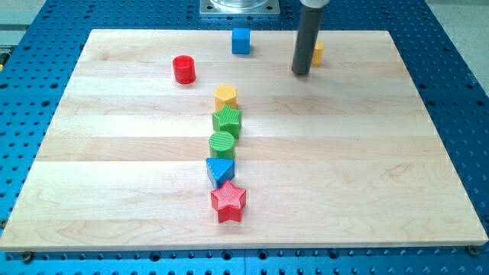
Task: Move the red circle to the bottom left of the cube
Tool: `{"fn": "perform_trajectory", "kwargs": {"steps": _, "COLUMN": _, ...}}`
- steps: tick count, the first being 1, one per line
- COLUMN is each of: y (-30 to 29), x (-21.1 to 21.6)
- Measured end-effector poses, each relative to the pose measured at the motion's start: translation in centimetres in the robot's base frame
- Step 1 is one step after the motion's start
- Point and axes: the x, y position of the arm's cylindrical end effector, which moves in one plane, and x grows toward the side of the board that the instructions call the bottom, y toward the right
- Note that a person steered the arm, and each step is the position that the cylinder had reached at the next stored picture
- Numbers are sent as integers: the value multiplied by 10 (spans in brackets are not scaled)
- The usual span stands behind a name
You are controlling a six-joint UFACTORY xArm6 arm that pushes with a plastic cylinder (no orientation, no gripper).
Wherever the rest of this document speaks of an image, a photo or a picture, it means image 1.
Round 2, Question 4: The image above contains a green star block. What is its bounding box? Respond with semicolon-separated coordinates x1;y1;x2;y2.
212;105;242;139

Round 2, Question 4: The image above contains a blue cube block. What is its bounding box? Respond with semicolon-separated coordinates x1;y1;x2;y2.
232;28;251;55

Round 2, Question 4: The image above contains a yellow cylinder block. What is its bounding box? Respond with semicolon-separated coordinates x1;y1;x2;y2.
312;40;325;66

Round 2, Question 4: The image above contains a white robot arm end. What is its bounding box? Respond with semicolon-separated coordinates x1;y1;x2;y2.
300;0;330;8

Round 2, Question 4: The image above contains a green cylinder block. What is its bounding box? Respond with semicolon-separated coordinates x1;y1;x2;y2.
209;131;235;160

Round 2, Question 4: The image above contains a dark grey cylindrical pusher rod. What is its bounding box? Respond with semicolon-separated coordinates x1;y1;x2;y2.
291;1;327;76

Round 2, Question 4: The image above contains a blue triangle block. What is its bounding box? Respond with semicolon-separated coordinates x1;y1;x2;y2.
206;158;235;189

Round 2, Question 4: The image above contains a yellow hexagon block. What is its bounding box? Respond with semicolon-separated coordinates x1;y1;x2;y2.
214;84;238;111

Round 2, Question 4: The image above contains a light wooden board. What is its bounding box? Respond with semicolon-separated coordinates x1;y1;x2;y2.
1;29;487;251

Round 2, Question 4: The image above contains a red cylinder block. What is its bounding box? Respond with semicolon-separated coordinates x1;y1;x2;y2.
172;55;196;85

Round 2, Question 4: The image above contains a red star block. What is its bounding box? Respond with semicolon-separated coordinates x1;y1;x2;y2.
210;180;247;223

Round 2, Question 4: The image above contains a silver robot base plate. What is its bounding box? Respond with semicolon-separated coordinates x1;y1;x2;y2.
199;0;280;15

